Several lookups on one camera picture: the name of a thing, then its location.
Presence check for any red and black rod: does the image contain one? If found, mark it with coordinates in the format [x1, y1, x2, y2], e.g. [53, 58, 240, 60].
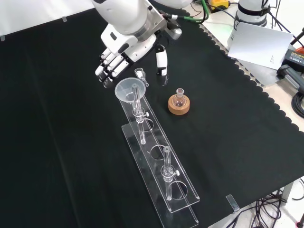
[290, 27, 304, 46]

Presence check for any black clamp handle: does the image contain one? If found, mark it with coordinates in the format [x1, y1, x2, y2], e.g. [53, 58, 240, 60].
[276, 64, 304, 91]

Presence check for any clear plastic funnel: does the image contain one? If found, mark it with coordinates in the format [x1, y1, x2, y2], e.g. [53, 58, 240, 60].
[114, 77, 146, 105]

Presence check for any black floor cable bundle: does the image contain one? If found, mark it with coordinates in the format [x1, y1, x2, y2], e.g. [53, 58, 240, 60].
[228, 178, 304, 228]

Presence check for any grey table leg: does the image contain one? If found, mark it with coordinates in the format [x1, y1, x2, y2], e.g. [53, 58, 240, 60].
[282, 182, 298, 203]

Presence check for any coiled black cable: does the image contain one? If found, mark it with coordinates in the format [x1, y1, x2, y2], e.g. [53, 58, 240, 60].
[291, 92, 304, 117]

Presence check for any black table cloth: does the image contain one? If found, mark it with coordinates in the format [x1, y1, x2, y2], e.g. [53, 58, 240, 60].
[0, 7, 304, 228]

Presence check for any small glass weighing funnel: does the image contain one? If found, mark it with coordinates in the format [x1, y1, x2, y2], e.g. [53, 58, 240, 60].
[134, 68, 150, 87]

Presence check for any yellow stop button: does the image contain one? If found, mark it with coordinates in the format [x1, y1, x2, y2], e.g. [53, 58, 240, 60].
[209, 0, 230, 13]

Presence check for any cork ring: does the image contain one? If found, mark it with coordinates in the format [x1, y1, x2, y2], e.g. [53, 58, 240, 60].
[168, 94, 191, 116]

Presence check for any thin black stop button cable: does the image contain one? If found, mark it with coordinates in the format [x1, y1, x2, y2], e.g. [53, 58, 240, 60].
[210, 4, 238, 23]

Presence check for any white card board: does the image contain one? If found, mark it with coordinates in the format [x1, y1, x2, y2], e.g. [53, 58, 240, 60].
[227, 21, 294, 71]

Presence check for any clear acrylic funnel stand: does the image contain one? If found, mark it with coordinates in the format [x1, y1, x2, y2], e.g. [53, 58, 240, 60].
[118, 83, 200, 226]

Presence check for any green cable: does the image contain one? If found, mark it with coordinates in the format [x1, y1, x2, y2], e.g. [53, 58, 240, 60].
[174, 0, 212, 24]

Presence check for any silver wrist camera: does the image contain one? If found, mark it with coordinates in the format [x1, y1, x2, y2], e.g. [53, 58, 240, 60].
[166, 20, 183, 40]

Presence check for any grey metal base plate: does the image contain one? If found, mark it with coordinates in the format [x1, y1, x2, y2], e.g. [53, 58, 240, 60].
[199, 10, 285, 87]

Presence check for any small glass round-bottom flask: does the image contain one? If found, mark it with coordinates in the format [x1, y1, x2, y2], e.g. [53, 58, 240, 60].
[172, 88, 187, 108]

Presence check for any black and orange power unit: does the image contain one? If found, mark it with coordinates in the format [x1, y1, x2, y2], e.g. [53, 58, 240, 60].
[282, 48, 304, 69]

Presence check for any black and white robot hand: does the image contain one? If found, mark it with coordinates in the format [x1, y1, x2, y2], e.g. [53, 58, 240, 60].
[95, 23, 169, 88]

